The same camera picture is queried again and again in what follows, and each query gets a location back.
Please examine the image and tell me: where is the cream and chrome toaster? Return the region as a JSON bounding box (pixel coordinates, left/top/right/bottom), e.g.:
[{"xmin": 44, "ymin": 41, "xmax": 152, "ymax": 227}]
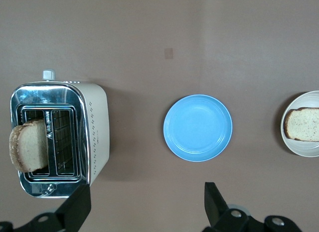
[{"xmin": 9, "ymin": 69, "xmax": 110, "ymax": 199}]

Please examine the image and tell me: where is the beige plate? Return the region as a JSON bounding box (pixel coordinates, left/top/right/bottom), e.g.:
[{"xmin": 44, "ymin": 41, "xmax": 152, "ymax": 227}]
[{"xmin": 281, "ymin": 90, "xmax": 319, "ymax": 158}]

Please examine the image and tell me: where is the small bread slice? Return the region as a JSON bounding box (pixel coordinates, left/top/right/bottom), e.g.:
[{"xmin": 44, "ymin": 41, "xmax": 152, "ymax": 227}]
[{"xmin": 284, "ymin": 107, "xmax": 319, "ymax": 142}]

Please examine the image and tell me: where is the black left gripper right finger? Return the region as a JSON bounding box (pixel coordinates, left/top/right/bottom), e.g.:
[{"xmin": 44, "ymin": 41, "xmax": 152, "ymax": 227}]
[{"xmin": 203, "ymin": 182, "xmax": 304, "ymax": 232}]

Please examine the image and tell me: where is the large bread slice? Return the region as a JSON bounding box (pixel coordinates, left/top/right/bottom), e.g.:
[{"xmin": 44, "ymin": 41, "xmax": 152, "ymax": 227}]
[{"xmin": 9, "ymin": 118, "xmax": 49, "ymax": 173}]

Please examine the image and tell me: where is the blue plate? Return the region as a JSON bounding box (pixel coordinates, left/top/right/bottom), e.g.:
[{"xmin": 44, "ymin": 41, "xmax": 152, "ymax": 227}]
[{"xmin": 163, "ymin": 94, "xmax": 233, "ymax": 162}]

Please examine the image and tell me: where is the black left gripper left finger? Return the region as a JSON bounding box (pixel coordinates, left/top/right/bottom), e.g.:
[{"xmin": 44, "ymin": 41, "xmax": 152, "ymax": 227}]
[{"xmin": 0, "ymin": 185, "xmax": 91, "ymax": 232}]

